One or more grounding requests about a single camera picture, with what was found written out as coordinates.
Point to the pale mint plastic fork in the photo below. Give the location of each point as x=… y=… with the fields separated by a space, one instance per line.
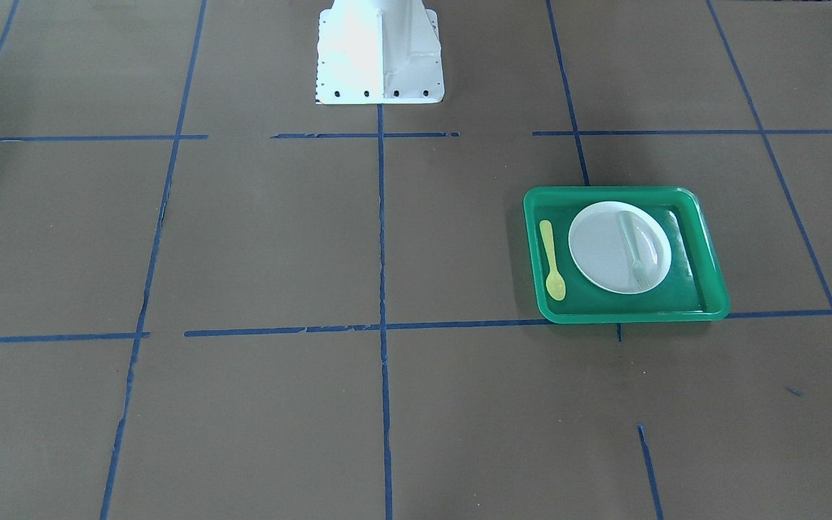
x=637 y=266

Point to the yellow plastic spoon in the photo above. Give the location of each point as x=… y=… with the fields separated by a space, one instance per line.
x=555 y=285

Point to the white round plate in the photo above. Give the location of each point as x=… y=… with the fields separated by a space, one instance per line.
x=598 y=248

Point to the green plastic tray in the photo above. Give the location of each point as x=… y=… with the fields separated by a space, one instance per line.
x=694 y=290

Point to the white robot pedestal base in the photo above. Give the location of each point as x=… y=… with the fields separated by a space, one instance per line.
x=371 y=52

